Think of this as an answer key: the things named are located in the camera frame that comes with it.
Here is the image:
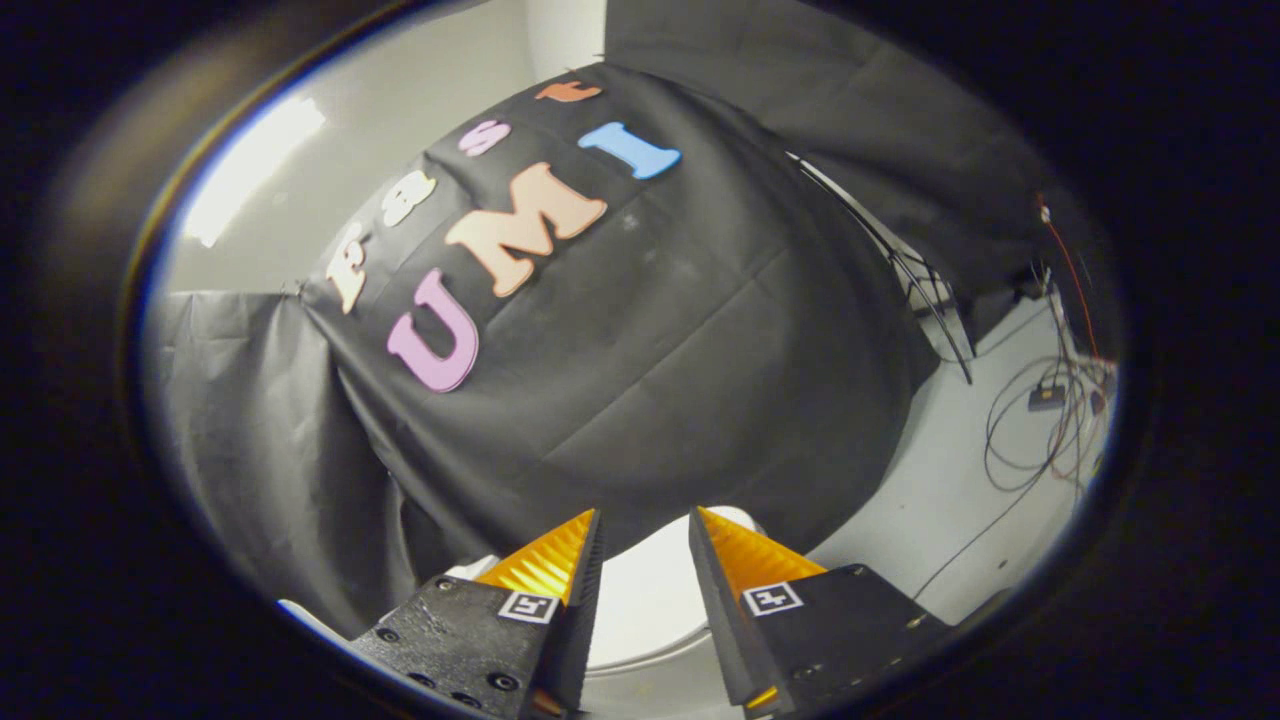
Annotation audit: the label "black floor cables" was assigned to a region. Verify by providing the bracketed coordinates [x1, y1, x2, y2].
[913, 300, 1118, 603]

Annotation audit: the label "white ceramic toilet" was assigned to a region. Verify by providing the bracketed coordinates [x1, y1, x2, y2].
[278, 553, 747, 720]

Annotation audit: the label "black backdrop cloth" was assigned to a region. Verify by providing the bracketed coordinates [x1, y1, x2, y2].
[145, 0, 1101, 643]

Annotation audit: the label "ceiling light panel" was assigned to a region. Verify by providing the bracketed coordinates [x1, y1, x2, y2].
[184, 95, 328, 250]

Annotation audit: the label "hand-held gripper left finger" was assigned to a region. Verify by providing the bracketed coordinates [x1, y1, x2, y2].
[347, 508, 605, 720]

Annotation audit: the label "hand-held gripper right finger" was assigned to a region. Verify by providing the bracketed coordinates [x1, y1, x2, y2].
[688, 506, 953, 717]

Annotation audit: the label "white toilet lid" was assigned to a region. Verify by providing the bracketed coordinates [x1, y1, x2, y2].
[588, 505, 767, 669]

